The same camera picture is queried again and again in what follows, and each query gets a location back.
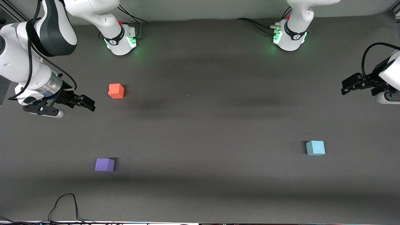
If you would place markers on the purple foam block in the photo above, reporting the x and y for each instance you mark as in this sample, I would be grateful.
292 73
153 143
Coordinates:
104 164

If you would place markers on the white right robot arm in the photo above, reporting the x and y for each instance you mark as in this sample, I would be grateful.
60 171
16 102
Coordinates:
18 59

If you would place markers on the aluminium frame profile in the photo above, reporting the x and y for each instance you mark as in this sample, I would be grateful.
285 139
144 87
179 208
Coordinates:
14 11

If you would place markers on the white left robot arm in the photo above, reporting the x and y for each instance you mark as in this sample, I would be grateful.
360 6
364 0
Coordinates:
295 28

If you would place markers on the light blue foam block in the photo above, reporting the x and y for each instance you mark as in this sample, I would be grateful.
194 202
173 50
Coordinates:
315 147

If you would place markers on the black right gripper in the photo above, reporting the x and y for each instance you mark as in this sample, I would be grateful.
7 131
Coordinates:
66 96

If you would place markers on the orange foam block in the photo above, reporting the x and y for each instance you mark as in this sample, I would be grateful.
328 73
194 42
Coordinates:
116 90

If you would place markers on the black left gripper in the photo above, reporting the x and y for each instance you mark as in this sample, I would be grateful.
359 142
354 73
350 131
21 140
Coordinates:
374 78

